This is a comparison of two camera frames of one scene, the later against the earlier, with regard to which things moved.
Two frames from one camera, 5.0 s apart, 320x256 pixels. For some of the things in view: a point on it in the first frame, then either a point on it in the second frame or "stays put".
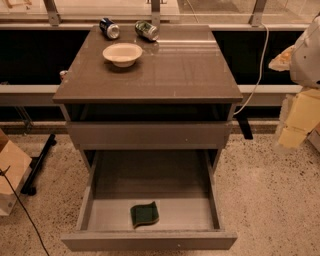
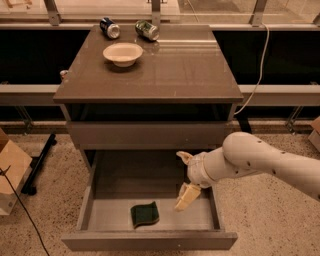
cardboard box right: x=314 y=137 stays put
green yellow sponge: x=144 y=214 stays put
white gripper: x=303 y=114 → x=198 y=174
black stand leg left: x=29 y=185 stays put
